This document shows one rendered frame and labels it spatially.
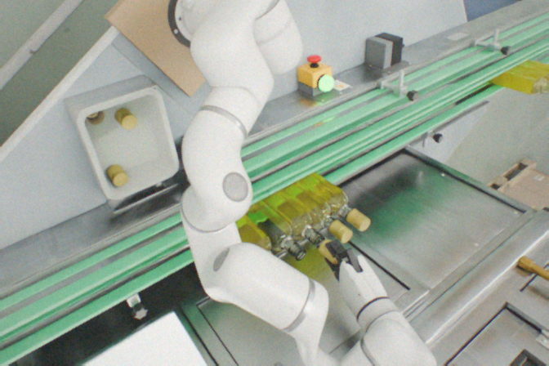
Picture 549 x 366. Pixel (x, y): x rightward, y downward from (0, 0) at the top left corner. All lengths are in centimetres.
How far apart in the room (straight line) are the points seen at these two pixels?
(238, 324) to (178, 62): 59
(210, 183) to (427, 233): 80
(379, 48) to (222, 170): 88
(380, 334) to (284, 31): 49
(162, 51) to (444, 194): 90
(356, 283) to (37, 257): 65
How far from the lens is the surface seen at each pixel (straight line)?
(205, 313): 101
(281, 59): 72
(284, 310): 60
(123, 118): 93
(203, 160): 56
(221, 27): 62
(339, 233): 95
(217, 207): 55
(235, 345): 96
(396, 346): 68
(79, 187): 105
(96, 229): 101
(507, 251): 120
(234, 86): 63
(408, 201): 132
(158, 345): 100
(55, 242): 103
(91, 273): 95
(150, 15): 94
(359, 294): 81
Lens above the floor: 163
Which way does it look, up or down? 43 degrees down
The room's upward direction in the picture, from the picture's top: 126 degrees clockwise
